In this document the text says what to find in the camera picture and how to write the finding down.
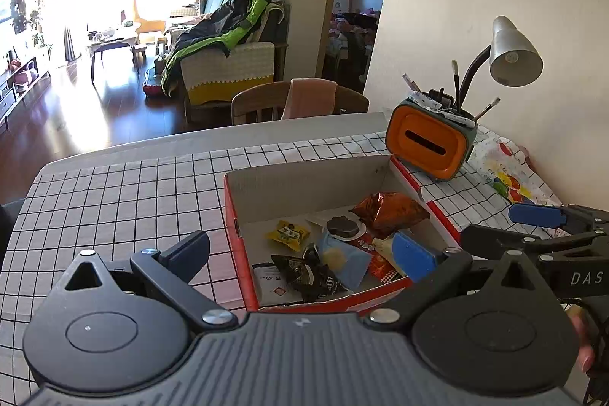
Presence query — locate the red ride-on toy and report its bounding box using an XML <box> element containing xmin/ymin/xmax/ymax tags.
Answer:
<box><xmin>144</xmin><ymin>66</ymin><xmax>167</xmax><ymax>96</ymax></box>

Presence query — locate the short grey brush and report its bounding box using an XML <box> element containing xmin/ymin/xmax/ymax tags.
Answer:
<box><xmin>473</xmin><ymin>98</ymin><xmax>501</xmax><ymax>122</ymax></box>

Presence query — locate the black snack packet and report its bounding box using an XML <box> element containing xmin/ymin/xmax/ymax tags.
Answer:
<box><xmin>271</xmin><ymin>244</ymin><xmax>349</xmax><ymax>303</ymax></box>

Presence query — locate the light blue snack packet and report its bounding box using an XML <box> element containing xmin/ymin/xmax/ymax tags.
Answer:
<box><xmin>316</xmin><ymin>230</ymin><xmax>375</xmax><ymax>291</ymax></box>

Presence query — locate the grey desk lamp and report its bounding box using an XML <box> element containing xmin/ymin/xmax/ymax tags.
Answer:
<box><xmin>457</xmin><ymin>16</ymin><xmax>544</xmax><ymax>112</ymax></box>

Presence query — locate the colourful printed plastic bag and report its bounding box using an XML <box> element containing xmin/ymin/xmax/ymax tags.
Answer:
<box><xmin>469</xmin><ymin>137</ymin><xmax>563</xmax><ymax>208</ymax></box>

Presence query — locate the clear dark cookie packet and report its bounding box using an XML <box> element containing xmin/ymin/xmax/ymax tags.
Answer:
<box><xmin>307</xmin><ymin>209</ymin><xmax>370</xmax><ymax>243</ymax></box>

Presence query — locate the cream crocheted sofa cover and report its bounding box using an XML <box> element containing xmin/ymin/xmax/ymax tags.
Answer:
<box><xmin>183</xmin><ymin>42</ymin><xmax>276</xmax><ymax>106</ymax></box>

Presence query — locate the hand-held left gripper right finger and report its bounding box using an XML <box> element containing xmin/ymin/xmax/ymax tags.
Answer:
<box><xmin>359</xmin><ymin>231</ymin><xmax>548</xmax><ymax>333</ymax></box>

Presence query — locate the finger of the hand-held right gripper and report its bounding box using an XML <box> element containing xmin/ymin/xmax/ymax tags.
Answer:
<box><xmin>459</xmin><ymin>223</ymin><xmax>609</xmax><ymax>263</ymax></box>
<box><xmin>508</xmin><ymin>202</ymin><xmax>609</xmax><ymax>241</ymax></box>

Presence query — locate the wooden chair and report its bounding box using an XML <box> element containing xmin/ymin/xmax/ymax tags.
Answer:
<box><xmin>231</xmin><ymin>79</ymin><xmax>370</xmax><ymax>124</ymax></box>

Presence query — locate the green house plant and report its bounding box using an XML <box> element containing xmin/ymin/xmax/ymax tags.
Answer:
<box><xmin>31</xmin><ymin>0</ymin><xmax>51</xmax><ymax>48</ymax></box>

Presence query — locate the pink towel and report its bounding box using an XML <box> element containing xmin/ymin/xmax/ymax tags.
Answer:
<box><xmin>282</xmin><ymin>78</ymin><xmax>338</xmax><ymax>120</ymax></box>

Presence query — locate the red cardboard box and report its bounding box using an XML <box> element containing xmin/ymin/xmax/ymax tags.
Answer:
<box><xmin>223</xmin><ymin>155</ymin><xmax>461</xmax><ymax>317</ymax></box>

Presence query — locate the yellow snack packet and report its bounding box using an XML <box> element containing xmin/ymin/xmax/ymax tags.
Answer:
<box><xmin>265</xmin><ymin>220</ymin><xmax>311</xmax><ymax>251</ymax></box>

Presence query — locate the orange-brown foil snack packet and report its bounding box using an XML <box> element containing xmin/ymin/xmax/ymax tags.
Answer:
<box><xmin>351</xmin><ymin>192</ymin><xmax>432</xmax><ymax>241</ymax></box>

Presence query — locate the pale translucent snack packet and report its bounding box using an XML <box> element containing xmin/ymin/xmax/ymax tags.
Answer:
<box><xmin>371</xmin><ymin>237</ymin><xmax>401</xmax><ymax>265</ymax></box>

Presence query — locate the television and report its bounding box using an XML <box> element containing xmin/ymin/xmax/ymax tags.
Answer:
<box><xmin>0</xmin><ymin>0</ymin><xmax>27</xmax><ymax>29</ymax></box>

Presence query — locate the person's right hand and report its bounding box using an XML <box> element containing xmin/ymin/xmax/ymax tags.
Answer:
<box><xmin>568</xmin><ymin>306</ymin><xmax>609</xmax><ymax>379</ymax></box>

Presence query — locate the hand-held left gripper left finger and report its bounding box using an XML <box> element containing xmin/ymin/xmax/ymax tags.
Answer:
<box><xmin>64</xmin><ymin>231</ymin><xmax>239</xmax><ymax>333</ymax></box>

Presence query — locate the orange tissue box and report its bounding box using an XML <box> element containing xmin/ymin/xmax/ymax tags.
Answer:
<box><xmin>384</xmin><ymin>98</ymin><xmax>478</xmax><ymax>183</ymax></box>

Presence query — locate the tv cabinet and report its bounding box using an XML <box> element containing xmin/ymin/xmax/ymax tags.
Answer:
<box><xmin>0</xmin><ymin>47</ymin><xmax>51</xmax><ymax>121</ymax></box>

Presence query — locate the coffee table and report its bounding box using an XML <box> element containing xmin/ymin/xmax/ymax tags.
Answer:
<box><xmin>86</xmin><ymin>23</ymin><xmax>142</xmax><ymax>83</ymax></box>

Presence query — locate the black clip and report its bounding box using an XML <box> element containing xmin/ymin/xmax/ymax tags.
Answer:
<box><xmin>428</xmin><ymin>88</ymin><xmax>451</xmax><ymax>110</ymax></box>

